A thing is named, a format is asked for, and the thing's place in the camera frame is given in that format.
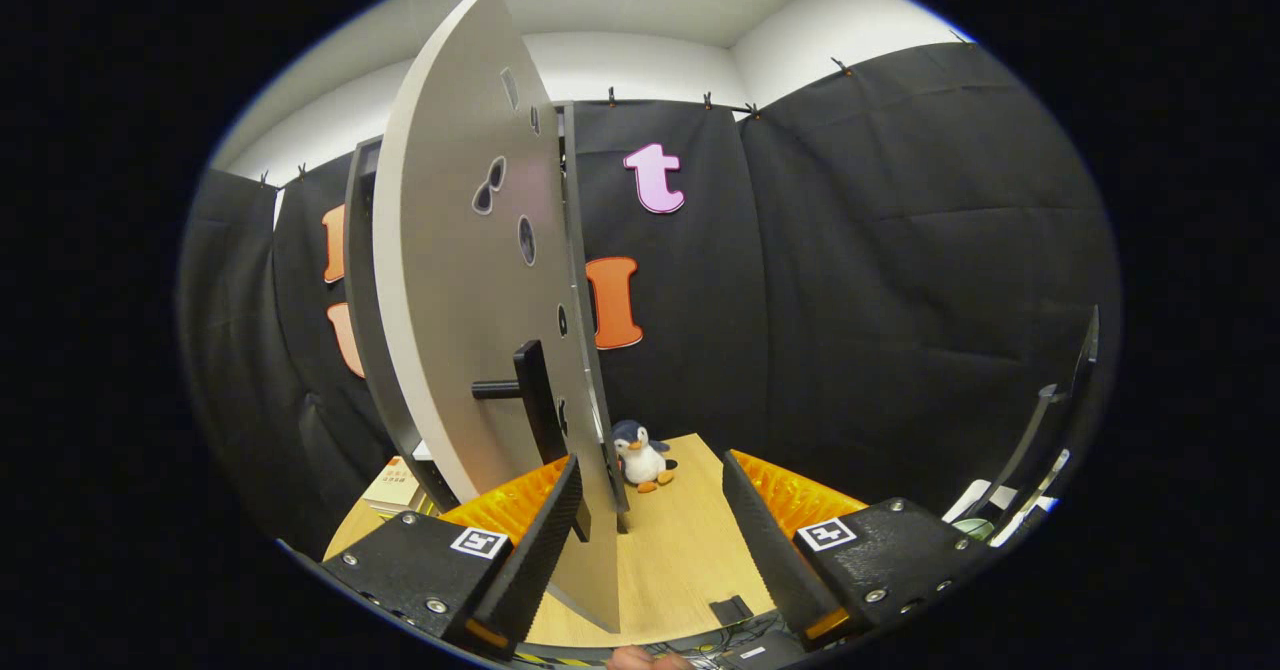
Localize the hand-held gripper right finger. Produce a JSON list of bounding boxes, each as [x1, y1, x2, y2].
[[722, 450, 1004, 651]]

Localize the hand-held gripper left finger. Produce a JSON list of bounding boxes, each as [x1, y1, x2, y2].
[[322, 453, 585, 661]]

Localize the grey shoe cabinet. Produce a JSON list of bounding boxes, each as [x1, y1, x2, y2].
[[343, 100, 631, 536]]

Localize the penguin plush toy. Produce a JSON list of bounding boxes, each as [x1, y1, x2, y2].
[[610, 420, 679, 494]]

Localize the beige cover book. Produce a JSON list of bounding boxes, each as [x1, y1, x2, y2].
[[362, 455, 441, 511]]

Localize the white paper sheets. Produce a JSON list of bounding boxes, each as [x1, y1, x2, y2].
[[945, 448, 1071, 546]]

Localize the thin black stand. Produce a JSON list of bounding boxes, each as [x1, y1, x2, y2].
[[985, 305, 1101, 526]]

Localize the black backdrop cloth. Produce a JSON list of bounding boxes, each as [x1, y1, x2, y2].
[[178, 42, 1121, 551]]

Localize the row of black cloth clips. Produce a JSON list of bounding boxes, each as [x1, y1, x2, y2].
[[255, 30, 976, 186]]

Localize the tangle of black cables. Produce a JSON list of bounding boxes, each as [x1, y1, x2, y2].
[[640, 625, 811, 670]]

